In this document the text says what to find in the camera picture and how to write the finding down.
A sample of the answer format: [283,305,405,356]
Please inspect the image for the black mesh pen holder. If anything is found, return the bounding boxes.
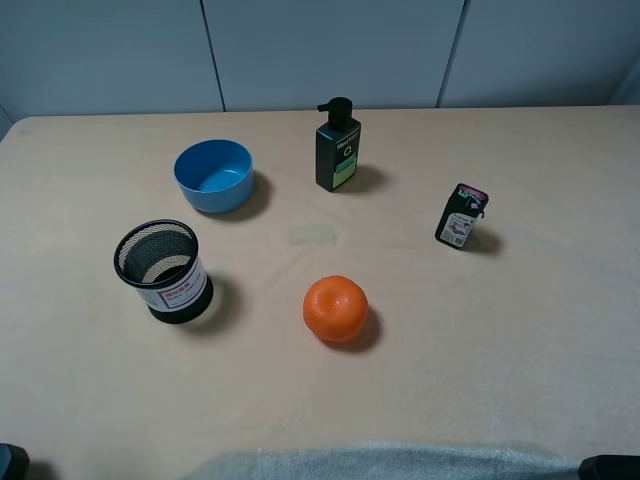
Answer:
[113,219,214,325]

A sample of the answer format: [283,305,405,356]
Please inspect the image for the black left robot base corner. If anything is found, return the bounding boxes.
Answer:
[0,443,30,480]

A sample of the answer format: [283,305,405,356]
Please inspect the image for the black right robot base corner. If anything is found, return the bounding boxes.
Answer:
[578,455,640,480]

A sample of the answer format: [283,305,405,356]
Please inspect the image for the orange fruit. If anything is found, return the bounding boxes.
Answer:
[302,275,369,343]

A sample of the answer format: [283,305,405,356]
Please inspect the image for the black pump dispenser bottle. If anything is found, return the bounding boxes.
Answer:
[315,97,361,192]

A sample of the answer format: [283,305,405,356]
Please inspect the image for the blue plastic bowl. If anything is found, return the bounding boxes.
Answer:
[173,139,255,214]

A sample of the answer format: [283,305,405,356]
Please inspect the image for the small black labelled box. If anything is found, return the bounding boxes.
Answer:
[435,183,489,249]

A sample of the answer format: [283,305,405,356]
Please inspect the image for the grey cloth at table edge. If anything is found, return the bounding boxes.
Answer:
[187,442,580,479]

